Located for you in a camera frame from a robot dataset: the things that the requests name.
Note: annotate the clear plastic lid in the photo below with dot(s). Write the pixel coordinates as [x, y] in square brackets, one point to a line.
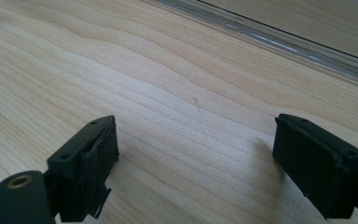
[276, 42]

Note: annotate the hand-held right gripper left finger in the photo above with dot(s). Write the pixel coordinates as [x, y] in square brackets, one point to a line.
[84, 149]

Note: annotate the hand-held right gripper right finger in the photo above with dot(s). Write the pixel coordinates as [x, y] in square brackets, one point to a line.
[313, 161]

